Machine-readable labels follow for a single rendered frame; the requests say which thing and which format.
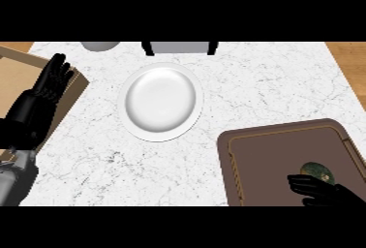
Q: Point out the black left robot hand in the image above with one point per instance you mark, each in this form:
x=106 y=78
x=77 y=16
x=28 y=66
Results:
x=34 y=97

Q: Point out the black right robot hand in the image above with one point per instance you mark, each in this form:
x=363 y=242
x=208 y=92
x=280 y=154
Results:
x=329 y=193

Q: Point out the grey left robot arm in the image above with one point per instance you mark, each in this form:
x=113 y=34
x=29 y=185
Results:
x=10 y=180

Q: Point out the green squash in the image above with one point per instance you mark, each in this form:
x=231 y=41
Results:
x=316 y=171

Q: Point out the brown tray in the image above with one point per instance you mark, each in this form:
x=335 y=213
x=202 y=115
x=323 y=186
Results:
x=280 y=164

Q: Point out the white oval plate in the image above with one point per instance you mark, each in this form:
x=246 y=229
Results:
x=159 y=101

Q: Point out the grey round container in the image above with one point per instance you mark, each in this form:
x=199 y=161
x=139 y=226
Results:
x=99 y=46

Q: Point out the grey appliance with black legs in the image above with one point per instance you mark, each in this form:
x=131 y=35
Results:
x=180 y=47

